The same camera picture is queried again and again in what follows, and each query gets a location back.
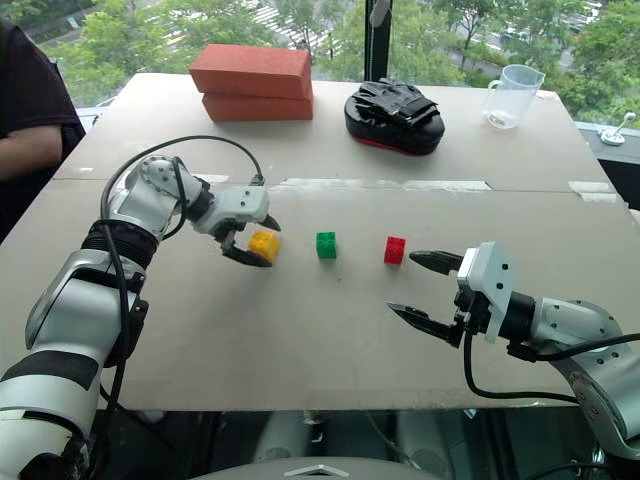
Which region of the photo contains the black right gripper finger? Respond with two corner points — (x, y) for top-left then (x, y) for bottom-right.
(385, 301), (464, 347)
(408, 249), (467, 277)

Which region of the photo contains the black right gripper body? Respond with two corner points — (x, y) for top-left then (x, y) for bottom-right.
(452, 285), (495, 348)

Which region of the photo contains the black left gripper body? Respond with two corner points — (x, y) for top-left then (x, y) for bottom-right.
(212, 222), (250, 258)

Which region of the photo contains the yellow toy brick cube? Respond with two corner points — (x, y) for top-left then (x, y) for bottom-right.
(247, 229), (282, 264)

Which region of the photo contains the red toy brick cube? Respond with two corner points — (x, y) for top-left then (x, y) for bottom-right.
(383, 235), (408, 266)

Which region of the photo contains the green toy brick cube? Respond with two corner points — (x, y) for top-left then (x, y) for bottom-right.
(315, 231), (340, 261)

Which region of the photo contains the white tape strip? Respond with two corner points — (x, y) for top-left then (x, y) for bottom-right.
(268, 177), (493, 193)
(568, 180), (623, 203)

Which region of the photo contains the red brick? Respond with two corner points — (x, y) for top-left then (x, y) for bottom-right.
(201, 91), (316, 124)
(189, 43), (315, 100)

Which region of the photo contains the black padded mitt red trim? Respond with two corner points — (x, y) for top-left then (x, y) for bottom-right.
(342, 78), (447, 159)

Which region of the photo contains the clear plastic measuring cup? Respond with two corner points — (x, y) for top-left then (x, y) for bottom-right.
(481, 64), (547, 132)

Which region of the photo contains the silver robot torso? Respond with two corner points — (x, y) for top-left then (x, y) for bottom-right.
(191, 456), (452, 480)

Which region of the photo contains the white window latch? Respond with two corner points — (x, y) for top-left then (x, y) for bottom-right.
(598, 111), (637, 147)

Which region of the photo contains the person's black shirt torso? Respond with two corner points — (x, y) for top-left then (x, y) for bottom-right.
(0, 18), (88, 242)

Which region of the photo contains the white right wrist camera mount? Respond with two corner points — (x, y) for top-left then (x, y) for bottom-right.
(456, 241), (517, 344)

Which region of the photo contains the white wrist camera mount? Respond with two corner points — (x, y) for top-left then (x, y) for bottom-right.
(191, 184), (272, 236)
(456, 241), (517, 344)

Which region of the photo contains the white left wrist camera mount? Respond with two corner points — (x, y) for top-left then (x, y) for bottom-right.
(191, 184), (272, 236)

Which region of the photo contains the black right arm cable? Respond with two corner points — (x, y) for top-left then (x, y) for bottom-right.
(462, 329), (640, 407)

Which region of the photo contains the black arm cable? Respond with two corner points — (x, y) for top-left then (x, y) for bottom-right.
(97, 134), (267, 417)
(462, 329), (640, 407)

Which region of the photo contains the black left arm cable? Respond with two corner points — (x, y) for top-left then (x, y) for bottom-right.
(97, 134), (267, 417)

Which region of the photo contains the black window frame post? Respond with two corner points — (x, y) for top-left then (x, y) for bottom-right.
(364, 0), (394, 84)

